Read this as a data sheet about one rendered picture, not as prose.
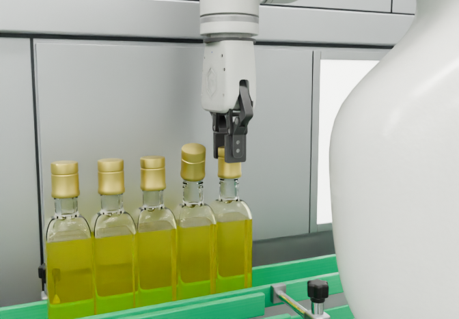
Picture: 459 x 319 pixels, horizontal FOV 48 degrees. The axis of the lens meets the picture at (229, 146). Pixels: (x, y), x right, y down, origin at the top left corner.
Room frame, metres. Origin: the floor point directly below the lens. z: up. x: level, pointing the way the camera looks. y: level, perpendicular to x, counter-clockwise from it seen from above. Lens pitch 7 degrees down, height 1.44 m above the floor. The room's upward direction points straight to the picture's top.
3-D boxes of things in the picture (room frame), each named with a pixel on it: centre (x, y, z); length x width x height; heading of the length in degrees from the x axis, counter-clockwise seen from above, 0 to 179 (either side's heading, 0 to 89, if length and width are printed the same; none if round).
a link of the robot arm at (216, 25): (0.75, 0.00, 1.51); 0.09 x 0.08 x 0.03; 23
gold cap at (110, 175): (0.67, 0.16, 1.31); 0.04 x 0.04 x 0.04
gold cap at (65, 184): (0.65, 0.21, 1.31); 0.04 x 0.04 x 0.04
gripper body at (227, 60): (0.75, 0.00, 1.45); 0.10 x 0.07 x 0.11; 23
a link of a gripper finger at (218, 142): (0.78, 0.01, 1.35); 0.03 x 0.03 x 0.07; 23
